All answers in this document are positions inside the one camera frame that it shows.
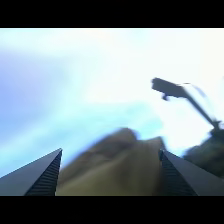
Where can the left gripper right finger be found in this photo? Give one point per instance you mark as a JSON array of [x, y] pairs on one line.
[[186, 178]]

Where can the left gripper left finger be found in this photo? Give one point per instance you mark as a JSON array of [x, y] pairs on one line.
[[36, 178]]

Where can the brown garment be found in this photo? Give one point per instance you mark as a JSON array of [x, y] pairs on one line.
[[113, 166]]

